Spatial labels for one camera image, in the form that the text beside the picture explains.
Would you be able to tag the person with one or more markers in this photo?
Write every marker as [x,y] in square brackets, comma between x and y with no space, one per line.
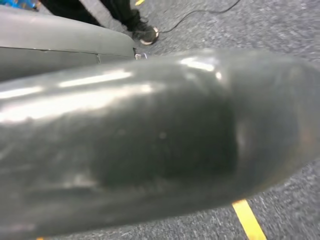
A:
[140,30]

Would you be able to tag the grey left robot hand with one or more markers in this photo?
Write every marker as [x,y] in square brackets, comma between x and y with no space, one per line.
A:
[149,132]

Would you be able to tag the yellow floor tape strip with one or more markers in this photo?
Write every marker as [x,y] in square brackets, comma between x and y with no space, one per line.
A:
[248,220]

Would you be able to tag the blue metal shelf rack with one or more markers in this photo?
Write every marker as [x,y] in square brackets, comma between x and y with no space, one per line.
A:
[17,3]

